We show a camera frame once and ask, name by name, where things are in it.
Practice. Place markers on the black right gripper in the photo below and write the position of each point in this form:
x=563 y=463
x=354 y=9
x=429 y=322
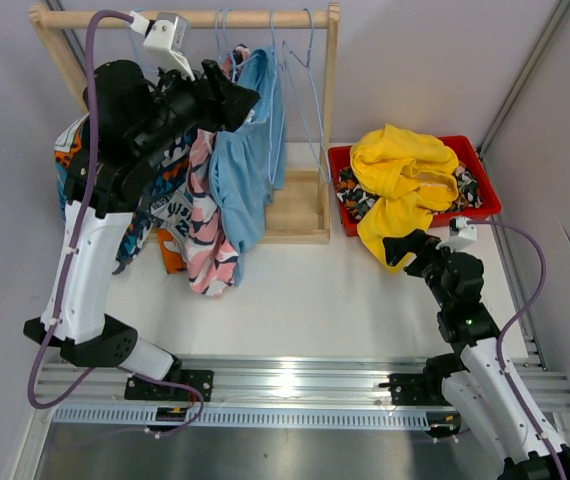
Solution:
x=397 y=248

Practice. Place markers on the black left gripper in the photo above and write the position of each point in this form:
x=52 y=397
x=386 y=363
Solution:
x=223 y=109

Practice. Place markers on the wooden clothes rack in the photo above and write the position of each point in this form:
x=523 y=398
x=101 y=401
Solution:
x=300 y=213

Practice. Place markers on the blue orange patchwork shorts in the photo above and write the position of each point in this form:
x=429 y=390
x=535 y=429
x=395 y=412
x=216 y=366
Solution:
x=165 y=208

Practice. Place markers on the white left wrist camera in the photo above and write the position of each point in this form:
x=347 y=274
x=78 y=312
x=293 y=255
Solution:
x=163 y=37

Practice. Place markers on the pink white patterned shorts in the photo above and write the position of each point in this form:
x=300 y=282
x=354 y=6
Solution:
x=211 y=259

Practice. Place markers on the yellow shorts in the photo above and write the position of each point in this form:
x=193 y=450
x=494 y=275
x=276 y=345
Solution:
x=413 y=177

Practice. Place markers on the slotted cable duct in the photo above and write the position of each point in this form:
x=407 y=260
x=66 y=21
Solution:
x=377 y=419

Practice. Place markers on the red plastic bin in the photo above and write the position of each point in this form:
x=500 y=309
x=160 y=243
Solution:
x=339 y=157

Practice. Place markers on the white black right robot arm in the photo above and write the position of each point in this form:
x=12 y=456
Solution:
x=478 y=378

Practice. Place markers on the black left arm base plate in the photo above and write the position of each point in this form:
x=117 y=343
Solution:
x=183 y=385

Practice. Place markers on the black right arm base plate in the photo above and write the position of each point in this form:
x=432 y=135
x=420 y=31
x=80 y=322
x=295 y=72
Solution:
x=408 y=389

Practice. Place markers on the white wire hanger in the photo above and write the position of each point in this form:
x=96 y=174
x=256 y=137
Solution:
x=224 y=50

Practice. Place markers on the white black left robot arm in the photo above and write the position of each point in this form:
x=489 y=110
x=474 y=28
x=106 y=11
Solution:
x=131 y=126

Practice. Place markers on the light blue shorts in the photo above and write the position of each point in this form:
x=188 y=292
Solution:
x=238 y=168

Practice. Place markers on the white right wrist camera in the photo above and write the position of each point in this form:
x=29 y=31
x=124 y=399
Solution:
x=462 y=234

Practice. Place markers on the orange black camo shorts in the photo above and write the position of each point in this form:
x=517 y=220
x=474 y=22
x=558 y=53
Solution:
x=358 y=202

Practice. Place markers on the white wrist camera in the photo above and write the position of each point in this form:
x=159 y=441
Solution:
x=163 y=37
x=462 y=234

